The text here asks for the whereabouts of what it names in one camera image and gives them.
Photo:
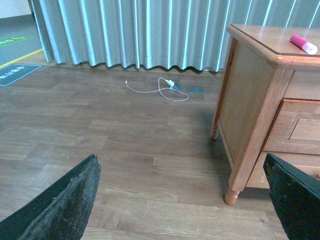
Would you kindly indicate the camera left gripper black left finger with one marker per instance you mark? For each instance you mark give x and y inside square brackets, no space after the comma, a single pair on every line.
[62,211]

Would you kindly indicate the camera left gripper black right finger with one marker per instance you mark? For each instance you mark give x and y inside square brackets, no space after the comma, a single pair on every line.
[295,196]

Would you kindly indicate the wooden drawer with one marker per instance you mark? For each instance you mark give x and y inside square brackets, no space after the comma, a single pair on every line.
[296,128]

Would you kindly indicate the pink marker with clear cap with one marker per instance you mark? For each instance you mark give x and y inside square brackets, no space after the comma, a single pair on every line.
[303,44]

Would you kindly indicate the wooden nightstand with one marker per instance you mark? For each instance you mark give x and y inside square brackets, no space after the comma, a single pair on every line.
[261,69]

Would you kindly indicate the blue floor sign sticker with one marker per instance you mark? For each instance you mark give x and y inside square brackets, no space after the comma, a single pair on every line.
[14,72]

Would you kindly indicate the grey floor socket plate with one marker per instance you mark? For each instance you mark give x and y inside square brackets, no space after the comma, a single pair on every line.
[196,90]

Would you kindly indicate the open floor socket box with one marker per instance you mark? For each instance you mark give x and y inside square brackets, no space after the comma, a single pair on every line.
[176,87]

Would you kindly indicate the green floor sign sticker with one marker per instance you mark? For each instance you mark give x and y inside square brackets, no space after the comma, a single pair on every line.
[13,40]

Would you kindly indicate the pale green pleated curtain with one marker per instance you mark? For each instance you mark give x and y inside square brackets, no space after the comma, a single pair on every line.
[150,33]

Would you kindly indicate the white charger with cable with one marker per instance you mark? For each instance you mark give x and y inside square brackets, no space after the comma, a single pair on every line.
[160,90]

